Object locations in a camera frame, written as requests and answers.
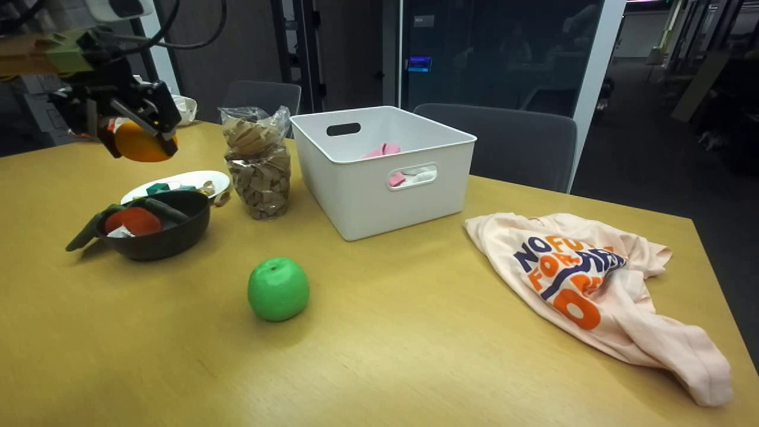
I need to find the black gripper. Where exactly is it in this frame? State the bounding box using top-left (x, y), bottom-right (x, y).
top-left (49, 62), bottom-right (179, 156)

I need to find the orange toy fruit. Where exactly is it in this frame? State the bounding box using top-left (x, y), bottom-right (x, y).
top-left (105, 116), bottom-right (178, 164)

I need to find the red toy fruit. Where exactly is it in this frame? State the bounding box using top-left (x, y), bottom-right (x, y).
top-left (102, 207), bottom-right (166, 241)

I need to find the black bowl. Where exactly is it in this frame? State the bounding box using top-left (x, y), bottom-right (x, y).
top-left (102, 189), bottom-right (214, 264)

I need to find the green toy apple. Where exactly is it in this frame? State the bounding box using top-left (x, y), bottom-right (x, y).
top-left (243, 255), bottom-right (313, 326)

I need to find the white round plate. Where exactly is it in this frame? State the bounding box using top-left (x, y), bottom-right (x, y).
top-left (119, 170), bottom-right (233, 207)

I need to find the white orange plastic bag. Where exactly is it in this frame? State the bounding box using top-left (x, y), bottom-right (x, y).
top-left (170, 94), bottom-right (198, 128)

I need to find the clear bag of rubber bands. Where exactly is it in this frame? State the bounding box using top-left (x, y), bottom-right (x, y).
top-left (219, 104), bottom-right (293, 223)

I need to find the grey office chair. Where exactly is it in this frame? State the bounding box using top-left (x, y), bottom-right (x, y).
top-left (221, 79), bottom-right (303, 122)
top-left (411, 100), bottom-right (579, 196)

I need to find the white plastic bin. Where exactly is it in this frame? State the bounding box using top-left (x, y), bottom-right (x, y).
top-left (290, 104), bottom-right (479, 243)

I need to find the pink item in bin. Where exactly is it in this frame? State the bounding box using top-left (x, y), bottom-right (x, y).
top-left (368, 141), bottom-right (404, 160)

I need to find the blue lit screen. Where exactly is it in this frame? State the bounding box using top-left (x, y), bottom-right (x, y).
top-left (404, 54), bottom-right (434, 77)

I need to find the peach printed t-shirt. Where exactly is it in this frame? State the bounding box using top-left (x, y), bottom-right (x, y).
top-left (462, 211), bottom-right (736, 412)

